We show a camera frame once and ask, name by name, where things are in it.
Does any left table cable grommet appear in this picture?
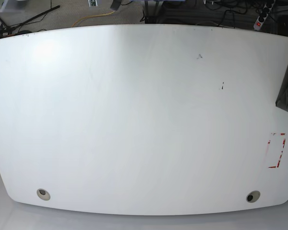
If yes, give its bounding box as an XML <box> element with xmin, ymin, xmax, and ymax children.
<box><xmin>36</xmin><ymin>189</ymin><xmax>50</xmax><ymax>201</ymax></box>

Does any black tripod stand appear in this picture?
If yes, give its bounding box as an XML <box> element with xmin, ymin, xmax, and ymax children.
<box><xmin>0</xmin><ymin>5</ymin><xmax>60</xmax><ymax>40</ymax></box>

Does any white power strip red switch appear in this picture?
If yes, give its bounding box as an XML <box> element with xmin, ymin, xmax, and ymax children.
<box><xmin>253</xmin><ymin>0</ymin><xmax>276</xmax><ymax>31</ymax></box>

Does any table cable grommet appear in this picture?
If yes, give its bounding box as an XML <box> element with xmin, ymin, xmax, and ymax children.
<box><xmin>246</xmin><ymin>191</ymin><xmax>261</xmax><ymax>203</ymax></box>
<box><xmin>36</xmin><ymin>189</ymin><xmax>50</xmax><ymax>201</ymax></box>

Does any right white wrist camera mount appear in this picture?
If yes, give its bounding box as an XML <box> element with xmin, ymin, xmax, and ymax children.
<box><xmin>88</xmin><ymin>0</ymin><xmax>98</xmax><ymax>7</ymax></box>

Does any right table cable grommet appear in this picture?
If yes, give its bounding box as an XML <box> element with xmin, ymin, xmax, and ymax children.
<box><xmin>246</xmin><ymin>191</ymin><xmax>261</xmax><ymax>203</ymax></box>

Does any red tape rectangle marking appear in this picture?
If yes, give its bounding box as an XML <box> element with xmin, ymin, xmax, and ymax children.
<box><xmin>265</xmin><ymin>133</ymin><xmax>287</xmax><ymax>169</ymax></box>

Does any yellow cable on floor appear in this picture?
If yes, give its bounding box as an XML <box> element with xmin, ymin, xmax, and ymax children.
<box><xmin>71</xmin><ymin>9</ymin><xmax>116</xmax><ymax>28</ymax></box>

